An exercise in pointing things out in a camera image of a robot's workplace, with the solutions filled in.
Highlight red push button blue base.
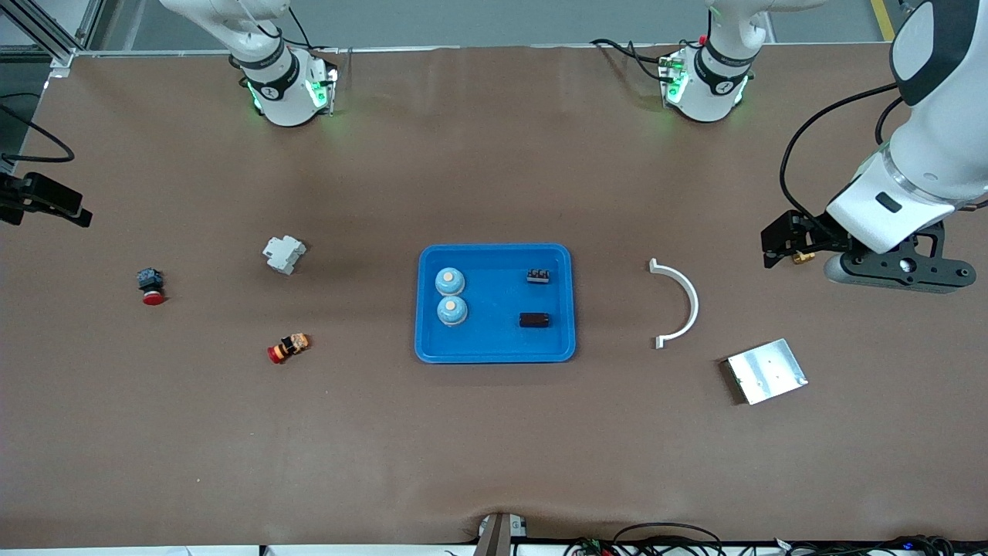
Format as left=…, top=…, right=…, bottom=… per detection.
left=137, top=267, right=166, bottom=307

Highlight silver metal plate module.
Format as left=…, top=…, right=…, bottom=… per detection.
left=726, top=338, right=809, bottom=406

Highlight white circuit breaker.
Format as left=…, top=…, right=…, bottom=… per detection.
left=262, top=235, right=307, bottom=276

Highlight red emergency stop orange base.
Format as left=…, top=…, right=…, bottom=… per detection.
left=267, top=333, right=311, bottom=364

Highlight blue plastic tray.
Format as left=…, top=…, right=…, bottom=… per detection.
left=414, top=243, right=577, bottom=364

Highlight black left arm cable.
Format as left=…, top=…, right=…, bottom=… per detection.
left=778, top=81, right=923, bottom=229

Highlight white curved plastic bracket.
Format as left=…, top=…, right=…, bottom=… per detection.
left=648, top=258, right=700, bottom=350

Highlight aluminium frame profile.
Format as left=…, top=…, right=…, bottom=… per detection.
left=0, top=0, right=105, bottom=78

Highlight black left base cables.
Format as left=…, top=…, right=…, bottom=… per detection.
left=590, top=37, right=672, bottom=82

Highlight black right base cable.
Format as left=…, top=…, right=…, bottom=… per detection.
left=287, top=6, right=342, bottom=56

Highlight black looped cable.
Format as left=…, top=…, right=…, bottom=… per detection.
left=614, top=522, right=724, bottom=556

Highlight cable bundle coloured connectors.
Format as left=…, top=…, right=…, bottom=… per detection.
left=772, top=534, right=988, bottom=556

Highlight metal bracket with dark post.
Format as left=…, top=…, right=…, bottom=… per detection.
left=475, top=511, right=530, bottom=556

